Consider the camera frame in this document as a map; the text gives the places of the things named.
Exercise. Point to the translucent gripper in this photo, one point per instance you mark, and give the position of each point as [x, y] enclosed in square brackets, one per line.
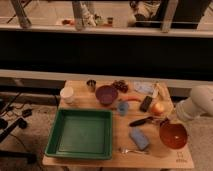
[172, 117]

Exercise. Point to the orange bowl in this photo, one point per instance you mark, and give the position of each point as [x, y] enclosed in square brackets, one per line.
[173, 136]

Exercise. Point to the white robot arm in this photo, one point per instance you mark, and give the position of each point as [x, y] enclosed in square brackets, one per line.
[199, 102]

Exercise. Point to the red yellow apple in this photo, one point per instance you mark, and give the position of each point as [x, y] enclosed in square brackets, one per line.
[157, 109]

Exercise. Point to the black rectangular block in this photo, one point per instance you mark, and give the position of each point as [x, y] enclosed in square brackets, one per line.
[146, 103]

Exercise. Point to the yellow banana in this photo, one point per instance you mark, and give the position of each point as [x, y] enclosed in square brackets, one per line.
[161, 91]

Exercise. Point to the clear plastic bag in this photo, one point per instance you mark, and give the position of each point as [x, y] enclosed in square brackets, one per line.
[143, 87]

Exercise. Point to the blue sponge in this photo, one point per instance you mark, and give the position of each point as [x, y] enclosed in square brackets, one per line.
[139, 138]

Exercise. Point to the orange carrot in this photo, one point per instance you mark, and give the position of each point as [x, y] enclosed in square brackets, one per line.
[130, 98]

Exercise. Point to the small blue cup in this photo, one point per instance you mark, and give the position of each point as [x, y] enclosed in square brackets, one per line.
[122, 108]

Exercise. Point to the dark grape bunch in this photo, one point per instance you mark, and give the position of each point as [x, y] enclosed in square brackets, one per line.
[120, 85]

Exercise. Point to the metal fork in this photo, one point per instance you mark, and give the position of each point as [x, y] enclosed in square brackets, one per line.
[125, 151]

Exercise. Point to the purple bowl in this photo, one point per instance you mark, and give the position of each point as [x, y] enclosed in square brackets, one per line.
[106, 94]

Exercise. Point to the small metal cup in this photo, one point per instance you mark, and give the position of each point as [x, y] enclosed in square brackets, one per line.
[91, 84]

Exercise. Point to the green plastic tray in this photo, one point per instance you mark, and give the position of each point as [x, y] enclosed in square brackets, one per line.
[81, 134]

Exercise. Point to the white paper cup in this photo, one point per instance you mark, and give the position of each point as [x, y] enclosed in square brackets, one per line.
[67, 94]

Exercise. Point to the black handled peeler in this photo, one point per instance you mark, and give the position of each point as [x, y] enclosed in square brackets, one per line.
[143, 121]

